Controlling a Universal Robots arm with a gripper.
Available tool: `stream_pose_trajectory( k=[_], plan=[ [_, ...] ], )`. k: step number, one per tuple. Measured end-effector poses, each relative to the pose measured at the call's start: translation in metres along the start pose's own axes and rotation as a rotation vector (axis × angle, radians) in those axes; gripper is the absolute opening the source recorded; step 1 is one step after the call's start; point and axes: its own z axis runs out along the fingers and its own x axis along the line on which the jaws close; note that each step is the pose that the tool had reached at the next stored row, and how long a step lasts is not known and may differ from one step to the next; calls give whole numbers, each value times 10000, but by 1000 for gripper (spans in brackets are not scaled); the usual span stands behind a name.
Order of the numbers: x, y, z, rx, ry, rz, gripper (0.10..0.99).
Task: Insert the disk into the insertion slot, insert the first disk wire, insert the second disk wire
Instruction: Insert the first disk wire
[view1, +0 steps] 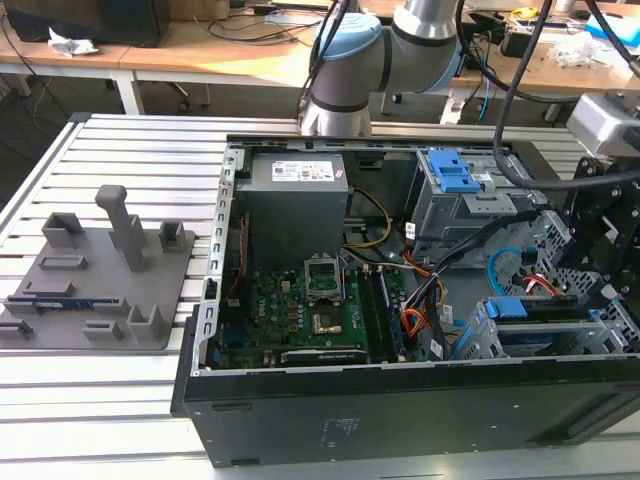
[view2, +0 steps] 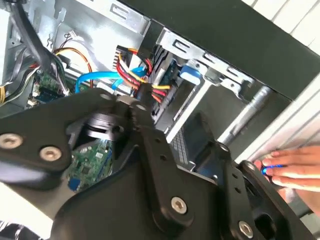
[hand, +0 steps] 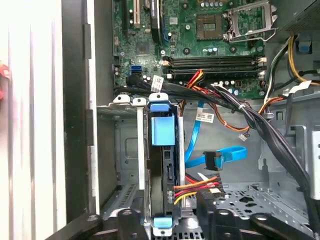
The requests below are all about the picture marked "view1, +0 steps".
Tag metal disk bay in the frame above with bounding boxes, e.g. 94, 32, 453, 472
449, 209, 640, 361

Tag black RAM slot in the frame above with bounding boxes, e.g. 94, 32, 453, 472
357, 269, 396, 364

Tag wooden desk white legs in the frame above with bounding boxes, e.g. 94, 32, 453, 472
439, 0, 640, 124
0, 0, 321, 116

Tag grey optical drive cage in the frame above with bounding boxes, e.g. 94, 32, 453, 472
407, 149, 547, 267

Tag blue plastic latch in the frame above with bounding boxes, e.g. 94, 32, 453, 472
429, 151, 481, 194

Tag crumpled clear plastic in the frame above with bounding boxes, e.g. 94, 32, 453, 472
548, 32, 610, 69

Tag pale blue box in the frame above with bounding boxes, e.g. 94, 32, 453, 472
584, 9, 636, 44

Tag small black box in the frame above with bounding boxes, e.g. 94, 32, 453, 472
501, 28, 532, 58

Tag RAM stick with blue chips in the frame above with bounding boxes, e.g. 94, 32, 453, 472
377, 269, 407, 354

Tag metal socket cover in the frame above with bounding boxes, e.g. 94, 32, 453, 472
304, 256, 347, 304

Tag CPU socket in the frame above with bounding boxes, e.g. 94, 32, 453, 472
310, 312, 344, 336

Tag black PC case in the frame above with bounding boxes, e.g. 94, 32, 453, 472
169, 132, 640, 470

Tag grey power supply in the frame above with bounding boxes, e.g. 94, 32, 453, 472
233, 152, 350, 271

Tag black graphics card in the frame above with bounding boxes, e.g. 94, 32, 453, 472
279, 349, 367, 368

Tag green motherboard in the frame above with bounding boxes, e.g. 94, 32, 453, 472
214, 267, 409, 369

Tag grey parts rack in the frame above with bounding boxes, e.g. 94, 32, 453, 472
0, 184, 197, 352

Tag black monitor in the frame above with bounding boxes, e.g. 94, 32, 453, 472
4, 0, 171, 49

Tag crumpled white paper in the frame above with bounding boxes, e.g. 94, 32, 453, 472
48, 27, 100, 56

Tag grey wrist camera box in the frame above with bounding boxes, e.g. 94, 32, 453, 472
567, 92, 640, 159

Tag red flat wire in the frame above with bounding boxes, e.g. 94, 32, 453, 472
519, 273, 559, 302

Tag light blue wire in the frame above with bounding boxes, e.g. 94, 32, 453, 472
488, 248, 527, 302

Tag thick black wire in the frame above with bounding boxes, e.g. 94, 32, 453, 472
402, 212, 544, 314

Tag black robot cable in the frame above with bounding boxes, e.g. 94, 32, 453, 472
492, 0, 640, 192

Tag blue hanging cable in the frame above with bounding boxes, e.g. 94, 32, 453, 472
477, 64, 497, 121

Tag yellow and black wire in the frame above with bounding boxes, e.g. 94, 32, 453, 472
344, 188, 394, 249

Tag orange and red wire bundle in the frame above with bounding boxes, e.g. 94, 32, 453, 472
399, 279, 447, 342

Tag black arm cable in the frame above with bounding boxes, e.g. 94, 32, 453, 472
297, 0, 351, 119

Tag thin red wire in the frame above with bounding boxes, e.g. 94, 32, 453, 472
224, 259, 251, 307

